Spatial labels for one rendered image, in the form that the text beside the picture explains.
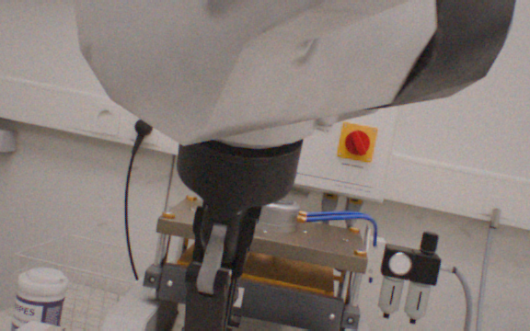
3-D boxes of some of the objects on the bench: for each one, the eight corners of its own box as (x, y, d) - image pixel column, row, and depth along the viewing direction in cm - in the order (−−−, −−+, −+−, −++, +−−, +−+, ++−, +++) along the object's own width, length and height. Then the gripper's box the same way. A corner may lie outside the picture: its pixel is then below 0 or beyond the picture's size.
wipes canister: (25, 337, 126) (37, 261, 124) (66, 349, 124) (78, 271, 123) (-5, 353, 118) (8, 271, 116) (40, 366, 116) (52, 283, 114)
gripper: (209, 74, 46) (176, 329, 57) (150, 158, 35) (122, 459, 46) (315, 97, 46) (260, 349, 57) (291, 189, 34) (229, 485, 45)
